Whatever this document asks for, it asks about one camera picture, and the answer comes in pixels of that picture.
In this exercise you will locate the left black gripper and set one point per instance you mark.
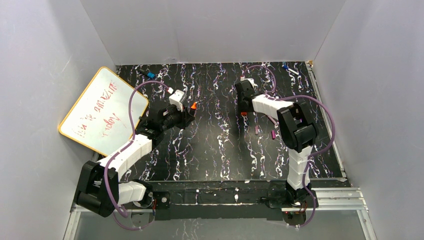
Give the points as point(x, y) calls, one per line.
point(182, 116)

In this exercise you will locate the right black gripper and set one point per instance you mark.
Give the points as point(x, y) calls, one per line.
point(243, 104)

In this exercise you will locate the orange black marker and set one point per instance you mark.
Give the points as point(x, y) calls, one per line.
point(194, 106)

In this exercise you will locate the pink marker pen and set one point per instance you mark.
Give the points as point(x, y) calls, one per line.
point(272, 120)

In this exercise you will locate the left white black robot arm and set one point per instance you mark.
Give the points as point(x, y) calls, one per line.
point(99, 188)

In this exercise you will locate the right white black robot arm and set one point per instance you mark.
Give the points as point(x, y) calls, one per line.
point(297, 129)

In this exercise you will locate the blue black marker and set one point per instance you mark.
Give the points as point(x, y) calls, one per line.
point(148, 74)

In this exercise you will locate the blue capped white marker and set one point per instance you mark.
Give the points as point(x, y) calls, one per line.
point(290, 70)

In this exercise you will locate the yellow framed whiteboard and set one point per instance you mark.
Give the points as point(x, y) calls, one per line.
point(100, 118)

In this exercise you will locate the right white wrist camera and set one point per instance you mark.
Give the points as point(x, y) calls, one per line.
point(250, 80)

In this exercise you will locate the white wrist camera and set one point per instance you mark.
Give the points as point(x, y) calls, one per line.
point(177, 98)
point(250, 80)

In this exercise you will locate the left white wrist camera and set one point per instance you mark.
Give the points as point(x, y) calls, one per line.
point(177, 98)

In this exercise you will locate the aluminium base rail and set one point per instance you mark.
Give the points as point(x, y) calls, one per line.
point(325, 198)

